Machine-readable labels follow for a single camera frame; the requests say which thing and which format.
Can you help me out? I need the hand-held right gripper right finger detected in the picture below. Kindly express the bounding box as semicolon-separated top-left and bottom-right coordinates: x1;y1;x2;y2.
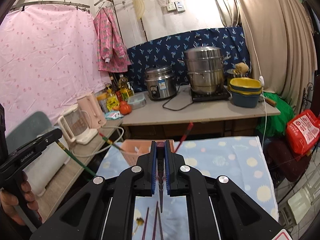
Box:
164;139;288;240

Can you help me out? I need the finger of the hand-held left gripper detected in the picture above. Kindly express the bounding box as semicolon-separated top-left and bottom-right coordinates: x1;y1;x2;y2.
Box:
33;128;63;151

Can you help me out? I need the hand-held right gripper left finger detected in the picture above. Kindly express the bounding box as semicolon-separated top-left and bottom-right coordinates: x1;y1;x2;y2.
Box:
30;140;160;240

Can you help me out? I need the pink perforated utensil basket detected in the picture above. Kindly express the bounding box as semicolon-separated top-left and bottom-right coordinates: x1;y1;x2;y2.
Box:
117;140;176;167

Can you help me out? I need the dark red chopstick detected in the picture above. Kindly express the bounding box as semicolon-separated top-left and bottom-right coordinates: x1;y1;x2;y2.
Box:
142;206;150;240
155;141;166;214
151;201;159;240
157;209;164;240

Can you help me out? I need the green chopstick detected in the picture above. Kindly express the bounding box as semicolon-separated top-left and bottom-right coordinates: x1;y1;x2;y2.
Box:
56;141;98;176
99;133;124;152

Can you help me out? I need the person's left hand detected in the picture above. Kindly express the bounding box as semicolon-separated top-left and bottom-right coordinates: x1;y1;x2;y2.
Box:
0;179;32;226

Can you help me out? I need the white glass kettle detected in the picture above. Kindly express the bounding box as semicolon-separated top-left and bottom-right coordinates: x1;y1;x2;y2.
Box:
57;104;97;145

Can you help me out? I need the pink electric kettle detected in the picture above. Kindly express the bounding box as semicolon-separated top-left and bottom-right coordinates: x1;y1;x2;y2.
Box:
77;91;108;128

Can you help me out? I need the gold flower spoon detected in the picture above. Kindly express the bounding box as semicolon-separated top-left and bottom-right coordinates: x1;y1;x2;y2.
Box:
134;216;146;236

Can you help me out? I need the blue planet print tablecloth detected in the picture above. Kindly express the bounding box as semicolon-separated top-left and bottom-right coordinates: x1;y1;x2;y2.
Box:
96;136;279;240

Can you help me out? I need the orange lid jar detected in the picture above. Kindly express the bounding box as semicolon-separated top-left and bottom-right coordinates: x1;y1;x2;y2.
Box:
96;92;108;113

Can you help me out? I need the small snack packet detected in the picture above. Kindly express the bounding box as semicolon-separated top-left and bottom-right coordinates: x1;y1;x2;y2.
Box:
105;111;123;120

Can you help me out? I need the red tomato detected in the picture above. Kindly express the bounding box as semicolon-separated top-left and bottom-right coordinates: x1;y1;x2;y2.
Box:
119;101;132;116

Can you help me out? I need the clear plastic food container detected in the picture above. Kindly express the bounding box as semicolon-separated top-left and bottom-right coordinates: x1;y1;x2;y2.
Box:
127;94;147;110

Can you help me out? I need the pink dotted curtain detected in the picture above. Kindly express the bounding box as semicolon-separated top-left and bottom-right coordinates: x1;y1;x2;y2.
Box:
0;4;113;136

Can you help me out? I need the yellow label oil bottle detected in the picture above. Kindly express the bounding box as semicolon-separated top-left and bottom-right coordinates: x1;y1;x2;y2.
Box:
106;86;119;112

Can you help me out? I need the steel rice cooker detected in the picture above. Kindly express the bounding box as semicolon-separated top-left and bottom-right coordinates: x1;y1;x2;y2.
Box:
144;65;178;102

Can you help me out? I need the black induction cooker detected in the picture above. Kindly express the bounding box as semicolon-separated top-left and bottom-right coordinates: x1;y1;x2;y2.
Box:
191;87;231;103

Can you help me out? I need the clear cooking oil bottle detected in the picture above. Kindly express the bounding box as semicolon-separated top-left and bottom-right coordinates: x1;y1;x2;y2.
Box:
117;74;135;101

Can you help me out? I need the blue yellow plastic basin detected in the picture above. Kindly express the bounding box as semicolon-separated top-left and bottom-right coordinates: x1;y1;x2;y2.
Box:
229;78;263;93
231;90;262;108

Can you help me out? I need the steel steamer pot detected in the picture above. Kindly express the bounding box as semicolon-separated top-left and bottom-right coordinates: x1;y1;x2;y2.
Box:
178;46;232;96

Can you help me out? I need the pink patterned garment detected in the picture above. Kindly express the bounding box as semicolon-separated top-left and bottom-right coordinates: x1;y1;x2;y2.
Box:
93;7;132;73

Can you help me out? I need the green plastic bag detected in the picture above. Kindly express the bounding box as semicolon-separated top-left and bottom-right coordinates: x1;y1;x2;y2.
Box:
256;91;296;138

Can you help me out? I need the navy leaf print cloth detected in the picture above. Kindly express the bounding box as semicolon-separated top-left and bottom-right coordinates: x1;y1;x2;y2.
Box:
126;26;252;93

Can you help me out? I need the tan loofah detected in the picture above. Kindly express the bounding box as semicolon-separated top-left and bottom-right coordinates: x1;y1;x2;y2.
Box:
234;62;249;76

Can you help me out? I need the red printed bag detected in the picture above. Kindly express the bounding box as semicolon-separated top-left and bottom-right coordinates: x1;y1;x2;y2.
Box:
286;109;320;156

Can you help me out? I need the hanging yellow scrub mitt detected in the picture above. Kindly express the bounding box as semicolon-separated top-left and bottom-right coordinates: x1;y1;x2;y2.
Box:
131;0;146;21

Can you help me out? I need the beige curtain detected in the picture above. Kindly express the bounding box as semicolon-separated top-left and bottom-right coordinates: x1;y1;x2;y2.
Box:
212;0;320;116

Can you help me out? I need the white kettle cable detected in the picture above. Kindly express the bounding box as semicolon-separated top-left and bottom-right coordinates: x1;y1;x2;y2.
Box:
72;126;126;158

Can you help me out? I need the black cooker power cable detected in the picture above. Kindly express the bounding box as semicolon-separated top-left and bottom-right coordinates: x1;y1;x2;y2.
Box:
162;82;194;112

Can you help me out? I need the white cable with switch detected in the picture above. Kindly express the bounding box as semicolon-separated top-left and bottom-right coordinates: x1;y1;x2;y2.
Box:
236;5;269;136

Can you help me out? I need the white wall socket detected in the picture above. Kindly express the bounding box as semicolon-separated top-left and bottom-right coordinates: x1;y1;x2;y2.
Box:
166;2;187;13

